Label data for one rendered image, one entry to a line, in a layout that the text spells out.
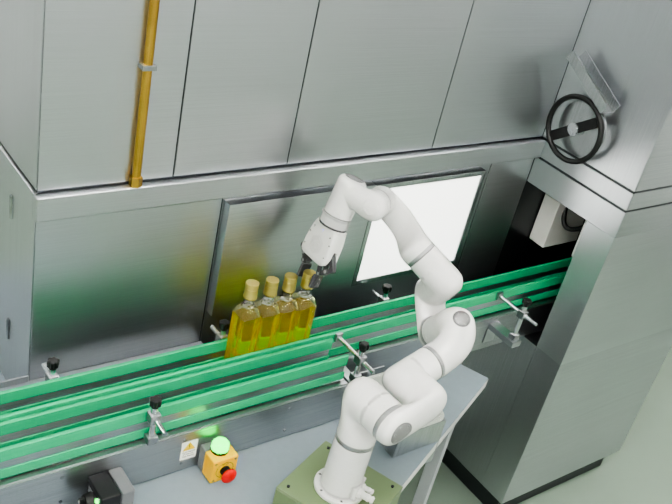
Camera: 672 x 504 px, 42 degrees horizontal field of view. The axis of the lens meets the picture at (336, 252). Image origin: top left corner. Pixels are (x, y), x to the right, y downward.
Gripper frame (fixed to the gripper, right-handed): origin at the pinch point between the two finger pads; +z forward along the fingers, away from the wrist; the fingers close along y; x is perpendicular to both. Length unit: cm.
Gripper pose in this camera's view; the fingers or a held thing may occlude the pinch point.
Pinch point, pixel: (309, 275)
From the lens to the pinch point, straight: 229.4
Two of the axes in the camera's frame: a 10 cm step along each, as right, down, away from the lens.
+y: 5.8, 5.1, -6.4
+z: -4.0, 8.6, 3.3
